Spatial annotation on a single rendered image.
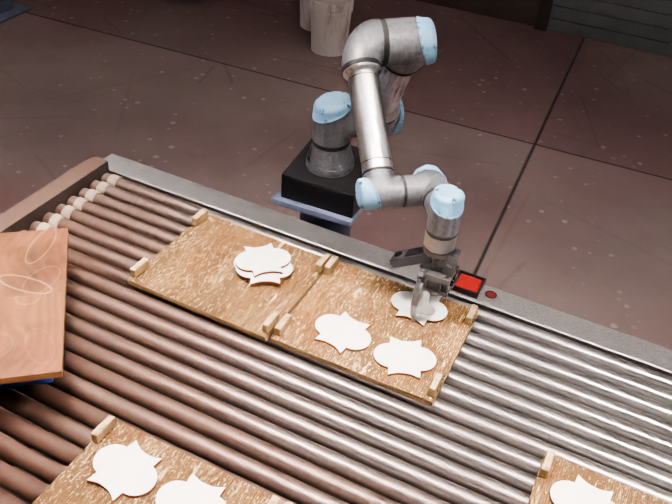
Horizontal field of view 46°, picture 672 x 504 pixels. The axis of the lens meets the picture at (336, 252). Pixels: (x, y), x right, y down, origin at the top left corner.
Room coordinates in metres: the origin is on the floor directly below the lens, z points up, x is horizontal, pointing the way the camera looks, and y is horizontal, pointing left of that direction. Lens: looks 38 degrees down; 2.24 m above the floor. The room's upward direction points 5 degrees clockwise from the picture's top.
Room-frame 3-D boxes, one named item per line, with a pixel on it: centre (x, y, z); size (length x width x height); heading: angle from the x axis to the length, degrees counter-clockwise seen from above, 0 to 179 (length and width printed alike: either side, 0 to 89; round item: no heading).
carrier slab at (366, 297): (1.43, -0.12, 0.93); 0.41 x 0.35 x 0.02; 68
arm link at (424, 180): (1.58, -0.20, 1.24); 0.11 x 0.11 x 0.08; 14
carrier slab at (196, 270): (1.59, 0.26, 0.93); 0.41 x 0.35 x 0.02; 66
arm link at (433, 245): (1.49, -0.24, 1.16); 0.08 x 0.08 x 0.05
